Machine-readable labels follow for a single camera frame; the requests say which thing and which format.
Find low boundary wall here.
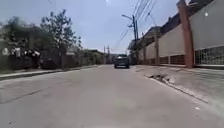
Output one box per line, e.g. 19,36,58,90
0,48,106,72

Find dark vehicle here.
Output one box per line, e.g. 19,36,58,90
113,53,131,70

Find grey concrete road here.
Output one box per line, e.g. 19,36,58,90
0,64,224,128

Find raised concrete kerb strip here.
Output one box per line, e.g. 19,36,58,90
0,64,101,82

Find overhead wires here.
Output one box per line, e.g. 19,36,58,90
113,0,159,51

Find utility pole with street lamp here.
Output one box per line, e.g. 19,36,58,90
121,13,140,65

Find row of trees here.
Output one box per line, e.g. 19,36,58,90
0,9,84,69

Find pale building with red pillars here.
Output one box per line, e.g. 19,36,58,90
137,0,224,70

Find cracked concrete sidewalk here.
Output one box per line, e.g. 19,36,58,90
133,64,224,116

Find dark building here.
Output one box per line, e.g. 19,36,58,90
127,25,163,65

